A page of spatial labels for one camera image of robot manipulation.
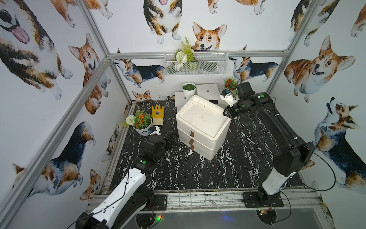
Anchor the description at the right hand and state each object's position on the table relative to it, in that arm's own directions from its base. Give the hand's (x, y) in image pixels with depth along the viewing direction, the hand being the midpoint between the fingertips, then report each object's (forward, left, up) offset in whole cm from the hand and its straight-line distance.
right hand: (225, 111), depth 79 cm
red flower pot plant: (+23, -7, 0) cm, 24 cm away
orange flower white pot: (+1, +51, -11) cm, 52 cm away
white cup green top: (+22, +20, -3) cm, 30 cm away
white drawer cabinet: (-8, +13, -3) cm, 15 cm away
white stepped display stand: (+21, +8, -4) cm, 23 cm away
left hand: (-10, +28, -8) cm, 31 cm away
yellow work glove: (+18, +46, -24) cm, 55 cm away
